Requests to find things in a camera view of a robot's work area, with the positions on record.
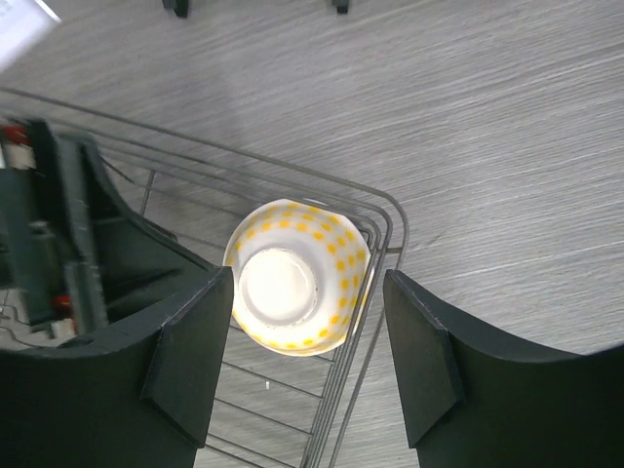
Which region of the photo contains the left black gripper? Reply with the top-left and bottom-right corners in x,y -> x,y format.
1,119 -> 215,334

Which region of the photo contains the yellow dotted bowl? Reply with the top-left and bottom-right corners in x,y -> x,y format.
223,199 -> 374,357

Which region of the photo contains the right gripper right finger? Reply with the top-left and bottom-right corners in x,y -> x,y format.
383,269 -> 623,467

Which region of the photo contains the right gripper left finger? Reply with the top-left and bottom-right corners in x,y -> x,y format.
1,267 -> 233,467

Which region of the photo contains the black wire dish rack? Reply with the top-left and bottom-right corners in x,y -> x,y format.
1,87 -> 409,467

